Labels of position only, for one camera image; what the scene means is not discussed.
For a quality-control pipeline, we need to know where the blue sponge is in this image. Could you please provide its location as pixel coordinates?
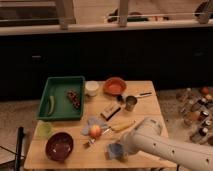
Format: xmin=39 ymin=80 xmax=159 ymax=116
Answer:
xmin=106 ymin=143 xmax=123 ymax=160

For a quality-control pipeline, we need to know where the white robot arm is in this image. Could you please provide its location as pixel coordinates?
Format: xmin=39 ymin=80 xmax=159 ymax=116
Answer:
xmin=120 ymin=117 xmax=213 ymax=171

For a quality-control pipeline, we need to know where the metal cup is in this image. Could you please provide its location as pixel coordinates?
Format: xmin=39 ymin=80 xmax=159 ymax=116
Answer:
xmin=125 ymin=96 xmax=137 ymax=112

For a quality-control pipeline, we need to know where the white paper cup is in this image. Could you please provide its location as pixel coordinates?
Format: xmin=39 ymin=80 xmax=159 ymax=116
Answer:
xmin=85 ymin=81 xmax=99 ymax=97

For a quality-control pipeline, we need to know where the green plastic cup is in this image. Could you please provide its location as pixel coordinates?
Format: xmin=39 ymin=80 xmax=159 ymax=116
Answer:
xmin=37 ymin=122 xmax=52 ymax=138

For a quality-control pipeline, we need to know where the metal fork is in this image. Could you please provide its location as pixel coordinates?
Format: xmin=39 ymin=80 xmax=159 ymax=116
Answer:
xmin=83 ymin=128 xmax=111 ymax=149

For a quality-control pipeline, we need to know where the red apple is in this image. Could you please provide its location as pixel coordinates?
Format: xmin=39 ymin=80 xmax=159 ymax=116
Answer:
xmin=89 ymin=125 xmax=102 ymax=138

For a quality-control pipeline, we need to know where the light blue cloth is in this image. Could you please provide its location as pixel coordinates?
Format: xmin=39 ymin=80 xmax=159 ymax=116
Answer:
xmin=81 ymin=116 xmax=108 ymax=136

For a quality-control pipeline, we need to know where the brown black box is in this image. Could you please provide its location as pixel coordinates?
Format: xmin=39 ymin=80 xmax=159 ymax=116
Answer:
xmin=101 ymin=103 xmax=121 ymax=121

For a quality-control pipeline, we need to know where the dark red bowl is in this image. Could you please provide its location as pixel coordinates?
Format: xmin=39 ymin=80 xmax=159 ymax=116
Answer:
xmin=45 ymin=132 xmax=74 ymax=162

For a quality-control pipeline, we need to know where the orange bowl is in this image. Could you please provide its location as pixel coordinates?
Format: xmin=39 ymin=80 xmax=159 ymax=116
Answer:
xmin=103 ymin=77 xmax=127 ymax=96

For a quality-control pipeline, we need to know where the dark grapes bunch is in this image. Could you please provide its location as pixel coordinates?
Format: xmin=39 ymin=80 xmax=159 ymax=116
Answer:
xmin=67 ymin=90 xmax=80 ymax=109

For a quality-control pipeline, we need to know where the green plastic tray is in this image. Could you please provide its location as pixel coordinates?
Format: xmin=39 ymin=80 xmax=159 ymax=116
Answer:
xmin=37 ymin=76 xmax=85 ymax=121

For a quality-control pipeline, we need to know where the black stand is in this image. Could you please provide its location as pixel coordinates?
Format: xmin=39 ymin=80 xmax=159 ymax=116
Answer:
xmin=14 ymin=127 xmax=24 ymax=171

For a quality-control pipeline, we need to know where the black handled spoon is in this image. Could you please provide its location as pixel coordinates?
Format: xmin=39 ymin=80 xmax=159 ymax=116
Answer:
xmin=116 ymin=92 xmax=152 ymax=102

